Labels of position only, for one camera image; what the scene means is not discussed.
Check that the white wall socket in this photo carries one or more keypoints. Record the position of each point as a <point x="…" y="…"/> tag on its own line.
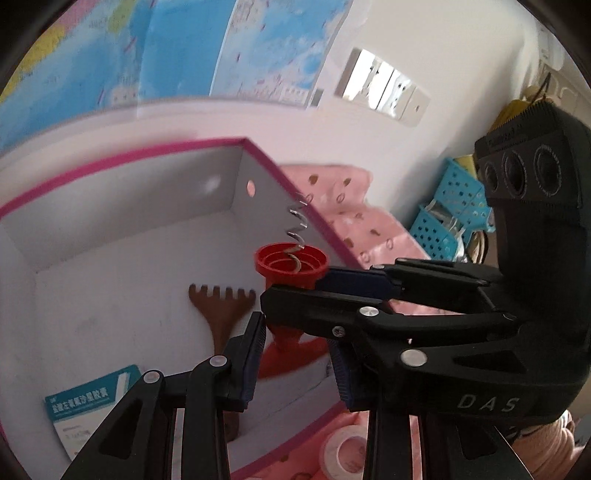
<point x="395" y="92"/>
<point x="362" y="76"/>

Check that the teal white medicine box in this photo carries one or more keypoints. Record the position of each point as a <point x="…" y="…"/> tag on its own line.
<point x="83" y="401"/>

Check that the yellow plastic item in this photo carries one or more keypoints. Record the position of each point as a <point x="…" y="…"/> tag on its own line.
<point x="510" y="115"/>

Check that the white tape roll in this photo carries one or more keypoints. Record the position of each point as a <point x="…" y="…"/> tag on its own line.
<point x="330" y="457"/>

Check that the blue plastic basket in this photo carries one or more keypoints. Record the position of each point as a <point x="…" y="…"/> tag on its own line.
<point x="431" y="233"/>
<point x="461" y="194"/>

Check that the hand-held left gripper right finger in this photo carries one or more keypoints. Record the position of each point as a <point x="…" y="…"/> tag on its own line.
<point x="344" y="385"/>

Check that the pink printed blanket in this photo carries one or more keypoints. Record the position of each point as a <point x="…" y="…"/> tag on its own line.
<point x="360" y="221"/>

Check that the colourful wall map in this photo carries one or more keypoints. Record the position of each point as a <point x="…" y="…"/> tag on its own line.
<point x="184" y="46"/>

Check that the brown wooden back scratcher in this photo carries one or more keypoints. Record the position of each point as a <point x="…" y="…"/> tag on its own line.
<point x="217" y="307"/>

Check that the pink cardboard box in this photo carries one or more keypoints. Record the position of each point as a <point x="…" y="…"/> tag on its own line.
<point x="115" y="258"/>

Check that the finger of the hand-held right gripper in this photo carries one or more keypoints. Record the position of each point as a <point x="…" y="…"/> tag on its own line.
<point x="360" y="282"/>
<point x="323" y="311"/>

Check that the red corkscrew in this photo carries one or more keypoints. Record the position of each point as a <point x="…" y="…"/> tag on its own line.
<point x="264" y="259"/>

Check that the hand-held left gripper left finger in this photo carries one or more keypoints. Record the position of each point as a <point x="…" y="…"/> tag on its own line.
<point x="251" y="364"/>

